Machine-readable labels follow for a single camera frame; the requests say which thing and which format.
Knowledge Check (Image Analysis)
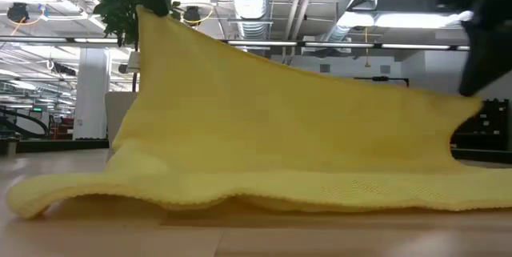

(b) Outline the yellow microfiber towel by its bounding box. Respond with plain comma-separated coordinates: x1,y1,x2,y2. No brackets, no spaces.
6,4,512,220

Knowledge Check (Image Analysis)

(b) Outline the green plant in white pot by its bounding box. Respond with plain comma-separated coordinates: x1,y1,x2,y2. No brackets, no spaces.
90,0,182,151

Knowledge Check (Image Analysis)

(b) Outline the black round ceiling device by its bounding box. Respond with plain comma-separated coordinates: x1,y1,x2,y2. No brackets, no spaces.
7,2,30,24
182,5,202,26

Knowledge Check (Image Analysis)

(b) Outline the black equipment cabinet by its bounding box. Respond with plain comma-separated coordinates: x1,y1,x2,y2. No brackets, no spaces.
450,97,510,152

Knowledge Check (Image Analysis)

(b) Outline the yellow hanging pendant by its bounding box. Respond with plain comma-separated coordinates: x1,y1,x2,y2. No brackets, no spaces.
363,26,371,69

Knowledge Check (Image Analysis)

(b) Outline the long ceiling light strip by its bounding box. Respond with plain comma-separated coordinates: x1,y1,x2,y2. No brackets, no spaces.
223,40,471,52

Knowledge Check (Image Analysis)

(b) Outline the red tool cabinet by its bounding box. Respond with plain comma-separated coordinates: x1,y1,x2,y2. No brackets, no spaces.
48,116,75,140

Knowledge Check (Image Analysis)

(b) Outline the black rig frame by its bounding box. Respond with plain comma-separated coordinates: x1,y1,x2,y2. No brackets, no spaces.
354,75,410,88

